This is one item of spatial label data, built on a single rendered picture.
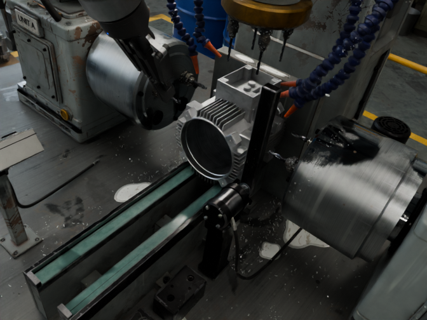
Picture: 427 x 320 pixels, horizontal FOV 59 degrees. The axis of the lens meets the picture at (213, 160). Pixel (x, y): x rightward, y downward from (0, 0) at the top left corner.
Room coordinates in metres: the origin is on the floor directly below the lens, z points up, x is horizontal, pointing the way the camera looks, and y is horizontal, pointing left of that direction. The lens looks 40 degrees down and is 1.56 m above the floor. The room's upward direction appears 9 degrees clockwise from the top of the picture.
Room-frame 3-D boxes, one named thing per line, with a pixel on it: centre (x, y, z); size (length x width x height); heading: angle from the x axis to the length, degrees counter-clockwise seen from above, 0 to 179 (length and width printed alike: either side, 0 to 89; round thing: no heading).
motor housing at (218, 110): (0.75, -0.03, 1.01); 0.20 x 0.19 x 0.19; 147
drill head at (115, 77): (0.94, 0.26, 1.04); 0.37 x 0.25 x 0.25; 57
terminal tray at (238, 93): (0.79, -0.05, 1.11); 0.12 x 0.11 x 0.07; 147
